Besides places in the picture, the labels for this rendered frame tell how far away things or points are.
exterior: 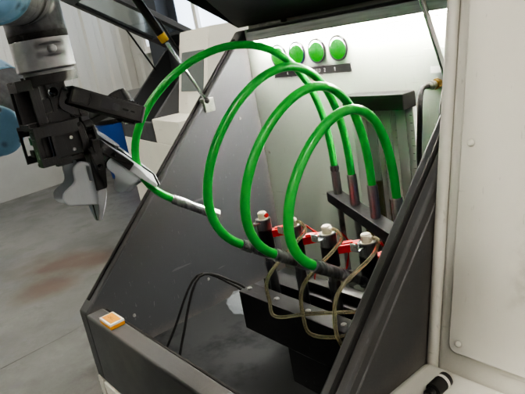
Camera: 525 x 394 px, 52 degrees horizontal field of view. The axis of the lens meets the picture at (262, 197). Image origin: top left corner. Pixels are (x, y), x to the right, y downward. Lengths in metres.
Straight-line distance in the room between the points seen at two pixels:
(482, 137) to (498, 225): 0.11
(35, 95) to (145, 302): 0.63
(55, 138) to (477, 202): 0.54
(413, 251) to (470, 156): 0.14
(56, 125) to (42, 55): 0.09
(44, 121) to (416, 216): 0.50
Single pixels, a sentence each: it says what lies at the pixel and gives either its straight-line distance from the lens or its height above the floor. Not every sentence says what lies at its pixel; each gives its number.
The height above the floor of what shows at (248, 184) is 1.24.
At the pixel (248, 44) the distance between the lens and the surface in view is 1.01.
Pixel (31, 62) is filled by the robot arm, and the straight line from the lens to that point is 0.76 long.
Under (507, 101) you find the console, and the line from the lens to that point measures 0.69.
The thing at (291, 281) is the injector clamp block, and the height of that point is 0.98.
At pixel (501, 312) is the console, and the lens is 0.72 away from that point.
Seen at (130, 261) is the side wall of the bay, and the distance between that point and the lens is 1.21.
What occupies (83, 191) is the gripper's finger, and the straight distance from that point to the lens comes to 0.79.
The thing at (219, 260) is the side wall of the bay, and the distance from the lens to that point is 1.33.
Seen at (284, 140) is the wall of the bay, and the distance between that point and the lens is 1.31.
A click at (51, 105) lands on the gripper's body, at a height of 1.39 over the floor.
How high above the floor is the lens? 1.43
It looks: 16 degrees down
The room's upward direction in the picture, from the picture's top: 10 degrees counter-clockwise
